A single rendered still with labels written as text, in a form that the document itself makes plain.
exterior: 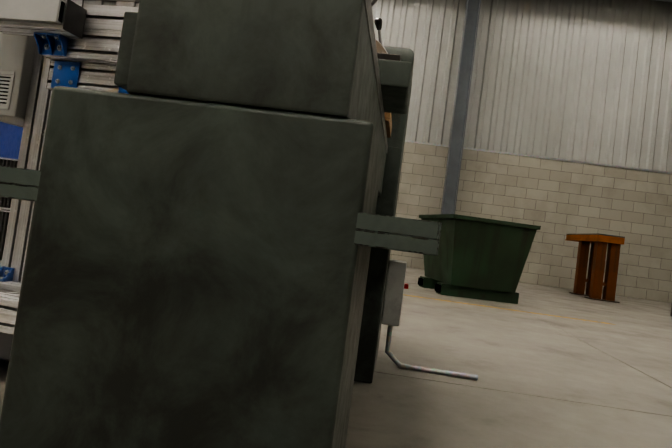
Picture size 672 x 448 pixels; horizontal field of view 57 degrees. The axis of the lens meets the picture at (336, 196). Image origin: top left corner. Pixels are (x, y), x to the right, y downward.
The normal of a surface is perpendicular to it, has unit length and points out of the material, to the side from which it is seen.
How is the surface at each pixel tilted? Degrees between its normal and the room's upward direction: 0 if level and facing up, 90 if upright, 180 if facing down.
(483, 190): 90
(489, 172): 90
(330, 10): 90
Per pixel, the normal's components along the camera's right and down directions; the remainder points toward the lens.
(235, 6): -0.10, -0.07
